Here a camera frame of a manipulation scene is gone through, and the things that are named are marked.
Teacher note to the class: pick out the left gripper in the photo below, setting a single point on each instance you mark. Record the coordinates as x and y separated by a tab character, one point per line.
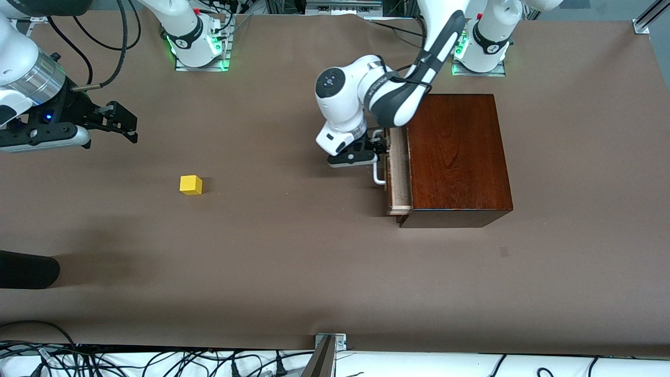
369	142

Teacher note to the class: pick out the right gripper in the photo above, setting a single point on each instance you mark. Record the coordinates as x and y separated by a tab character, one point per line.
75	109

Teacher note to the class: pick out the light wooden drawer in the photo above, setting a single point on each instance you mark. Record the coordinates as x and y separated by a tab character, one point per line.
399	178

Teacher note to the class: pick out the yellow cube block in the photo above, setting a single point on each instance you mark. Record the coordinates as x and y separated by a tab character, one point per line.
190	185

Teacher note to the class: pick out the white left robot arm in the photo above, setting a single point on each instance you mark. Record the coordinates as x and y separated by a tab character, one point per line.
398	94

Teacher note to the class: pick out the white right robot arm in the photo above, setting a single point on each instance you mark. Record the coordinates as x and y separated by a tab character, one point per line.
21	57

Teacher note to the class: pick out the dark wooden cabinet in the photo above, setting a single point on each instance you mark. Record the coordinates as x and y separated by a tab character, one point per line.
455	157

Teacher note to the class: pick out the grey equipment box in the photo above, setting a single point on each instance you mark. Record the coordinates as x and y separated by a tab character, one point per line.
343	6

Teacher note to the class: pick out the black ribbed cylinder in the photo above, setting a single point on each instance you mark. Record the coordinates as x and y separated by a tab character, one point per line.
26	269

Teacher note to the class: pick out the grey metal beam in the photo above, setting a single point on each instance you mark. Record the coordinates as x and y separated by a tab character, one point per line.
320	361

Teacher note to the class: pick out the white ledge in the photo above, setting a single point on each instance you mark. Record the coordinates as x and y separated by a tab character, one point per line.
419	366

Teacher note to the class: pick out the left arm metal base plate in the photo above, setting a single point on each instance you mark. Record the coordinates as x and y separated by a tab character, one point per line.
479	73

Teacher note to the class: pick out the small metal corner bracket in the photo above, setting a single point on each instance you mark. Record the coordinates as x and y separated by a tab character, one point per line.
340	340

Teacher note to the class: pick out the aluminium frame profile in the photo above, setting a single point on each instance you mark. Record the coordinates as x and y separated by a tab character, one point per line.
649	18

